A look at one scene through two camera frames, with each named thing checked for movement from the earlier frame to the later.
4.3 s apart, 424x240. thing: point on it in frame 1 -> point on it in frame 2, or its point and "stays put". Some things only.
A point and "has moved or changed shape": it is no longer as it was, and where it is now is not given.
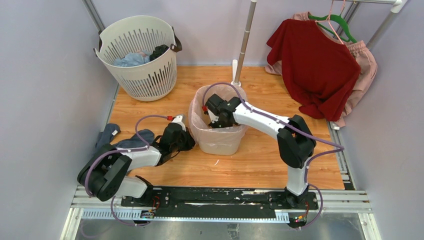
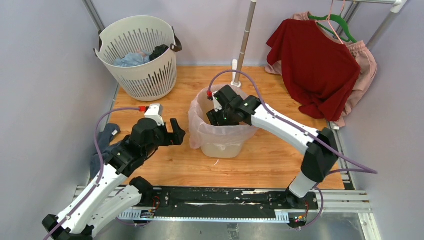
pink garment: [367, 70] stays put
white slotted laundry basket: [140, 52] stays put
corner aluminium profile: [94, 14] stays put
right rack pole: [385, 22] stays put
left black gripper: [190, 141] -> [175, 137]
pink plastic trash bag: [200, 122] has moved or changed shape
